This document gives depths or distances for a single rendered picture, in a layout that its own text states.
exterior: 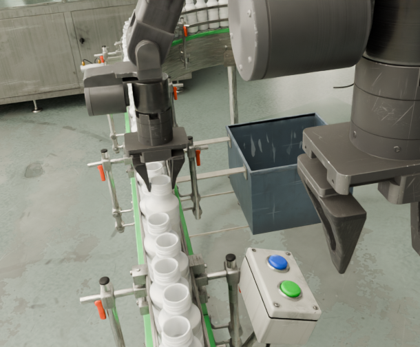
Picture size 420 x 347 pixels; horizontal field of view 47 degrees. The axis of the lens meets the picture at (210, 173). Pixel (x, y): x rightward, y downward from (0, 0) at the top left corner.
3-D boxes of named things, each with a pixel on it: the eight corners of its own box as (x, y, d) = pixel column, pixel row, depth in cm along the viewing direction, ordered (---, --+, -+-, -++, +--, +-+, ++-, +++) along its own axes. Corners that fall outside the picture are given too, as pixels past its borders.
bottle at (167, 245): (159, 328, 81) (146, 255, 72) (160, 301, 86) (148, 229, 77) (195, 325, 81) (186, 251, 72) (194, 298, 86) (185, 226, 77)
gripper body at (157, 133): (124, 142, 82) (119, 102, 78) (184, 135, 83) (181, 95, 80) (127, 161, 76) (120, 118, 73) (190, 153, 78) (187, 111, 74)
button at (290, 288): (276, 285, 72) (279, 278, 72) (294, 286, 73) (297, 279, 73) (282, 299, 70) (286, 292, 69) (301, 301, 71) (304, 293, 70)
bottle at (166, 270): (160, 327, 81) (147, 253, 73) (196, 325, 81) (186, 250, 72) (158, 357, 76) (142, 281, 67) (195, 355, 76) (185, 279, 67)
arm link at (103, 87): (159, 41, 66) (154, 24, 73) (73, 48, 65) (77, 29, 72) (166, 120, 73) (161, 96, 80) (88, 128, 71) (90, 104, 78)
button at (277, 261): (265, 259, 77) (268, 252, 77) (281, 261, 78) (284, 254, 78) (270, 271, 75) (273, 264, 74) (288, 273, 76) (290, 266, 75)
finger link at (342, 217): (427, 288, 33) (454, 168, 28) (327, 308, 32) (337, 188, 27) (379, 228, 38) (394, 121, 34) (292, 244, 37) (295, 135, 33)
